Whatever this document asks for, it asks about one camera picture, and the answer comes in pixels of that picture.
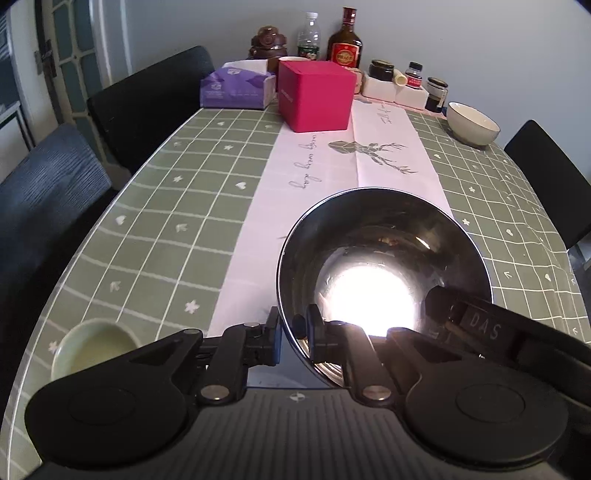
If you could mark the cream plastic tube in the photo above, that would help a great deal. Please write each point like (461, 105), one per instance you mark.
(400, 79)

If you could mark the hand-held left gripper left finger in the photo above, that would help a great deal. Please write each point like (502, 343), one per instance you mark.
(276, 340)

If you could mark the tall dark glass jar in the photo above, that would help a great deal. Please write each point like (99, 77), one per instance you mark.
(436, 94)

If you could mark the red cardboard box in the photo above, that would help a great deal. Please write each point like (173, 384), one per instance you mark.
(318, 97)

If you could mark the purple tissue box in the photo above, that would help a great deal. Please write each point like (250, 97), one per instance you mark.
(231, 87)

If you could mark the stainless steel bowl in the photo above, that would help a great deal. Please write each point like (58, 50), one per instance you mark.
(369, 230)

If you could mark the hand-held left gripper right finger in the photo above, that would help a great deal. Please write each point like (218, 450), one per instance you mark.
(315, 337)

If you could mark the small pale green bowl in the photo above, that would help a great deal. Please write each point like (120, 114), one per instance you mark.
(92, 346)

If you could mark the white cup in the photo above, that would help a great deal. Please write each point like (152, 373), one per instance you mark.
(293, 59)

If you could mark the small red label bottle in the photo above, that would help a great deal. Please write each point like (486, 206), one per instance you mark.
(414, 76)

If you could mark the black chair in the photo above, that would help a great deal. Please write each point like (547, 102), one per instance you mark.
(147, 115)
(549, 175)

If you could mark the white cabinet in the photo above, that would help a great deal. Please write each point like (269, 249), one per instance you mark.
(14, 134)

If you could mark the white deer print table runner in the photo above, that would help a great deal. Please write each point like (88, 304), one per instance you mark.
(314, 161)

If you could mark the wide dark glass jar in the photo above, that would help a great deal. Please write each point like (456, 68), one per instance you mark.
(381, 70)

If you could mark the green checked tablecloth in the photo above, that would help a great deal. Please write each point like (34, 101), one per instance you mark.
(184, 207)

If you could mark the glass pane door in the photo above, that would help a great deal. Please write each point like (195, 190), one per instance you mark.
(78, 55)

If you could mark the clear plastic water bottle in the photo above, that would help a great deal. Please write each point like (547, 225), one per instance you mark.
(308, 39)

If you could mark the white ceramic bowl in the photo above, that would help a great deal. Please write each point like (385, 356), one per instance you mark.
(471, 127)

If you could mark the white mug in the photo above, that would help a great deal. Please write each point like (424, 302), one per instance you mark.
(358, 82)

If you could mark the blue grey chair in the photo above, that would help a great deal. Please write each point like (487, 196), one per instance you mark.
(46, 207)

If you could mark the brown liquor bottle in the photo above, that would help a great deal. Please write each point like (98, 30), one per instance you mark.
(344, 50)

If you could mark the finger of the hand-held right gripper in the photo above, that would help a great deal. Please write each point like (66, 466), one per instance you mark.
(438, 307)

